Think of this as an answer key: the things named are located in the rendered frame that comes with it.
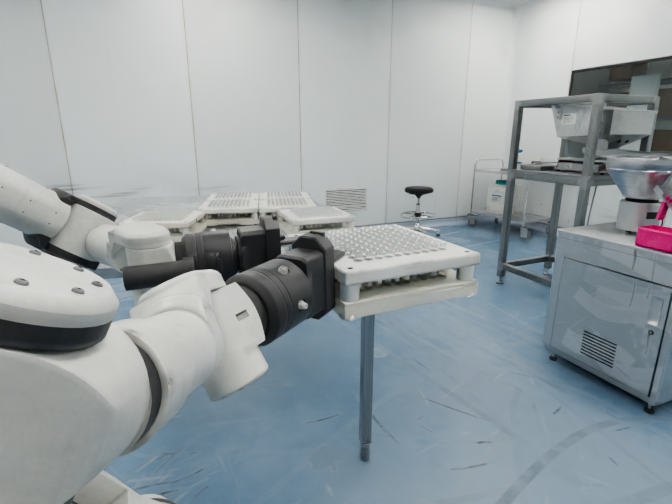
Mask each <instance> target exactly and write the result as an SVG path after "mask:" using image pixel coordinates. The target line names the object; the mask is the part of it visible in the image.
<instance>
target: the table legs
mask: <svg viewBox="0 0 672 504"><path fill-rule="evenodd" d="M374 328H375V314H373V315H368V316H363V317H361V359H360V417H359V439H360V459H361V460H362V461H364V462H367V461H369V459H370V443H371V440H372V403H373V365H374Z"/></svg>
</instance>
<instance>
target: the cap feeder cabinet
mask: <svg viewBox="0 0 672 504"><path fill-rule="evenodd" d="M615 225H616V222H610V223H602V224H594V225H586V226H578V227H570V228H562V229H557V231H558V241H557V248H556V255H555V262H554V269H553V276H552V282H551V289H550V296H549V303H548V310H547V317H546V324H545V331H544V337H543V343H544V344H545V348H546V349H547V350H549V351H551V352H552V353H553V355H551V356H549V359H550V360H552V361H557V357H556V356H555V354H557V355H559V356H561V357H562V358H564V359H566V360H568V361H570V362H572V363H574V364H576V365H578V366H579V367H581V368H583V369H585V370H587V371H589V372H591V373H593V374H595V375H596V376H598V377H600V378H602V379H604V380H606V381H608V382H610V383H611V384H613V385H615V386H617V387H619V388H621V389H623V390H625V391H627V392H628V393H630V394H632V395H634V396H636V397H638V398H640V399H642V400H644V401H645V402H647V403H648V407H644V409H643V410H644V412H646V413H648V414H654V413H655V410H654V409H653V408H651V407H652V406H658V405H661V404H663V403H665V402H668V401H670V400H672V253H668V252H663V251H659V250H654V249H650V248H646V247H641V246H637V245H635V241H636V236H637V232H633V231H631V233H628V234H622V233H621V232H623V231H626V230H622V229H618V228H616V227H615Z"/></svg>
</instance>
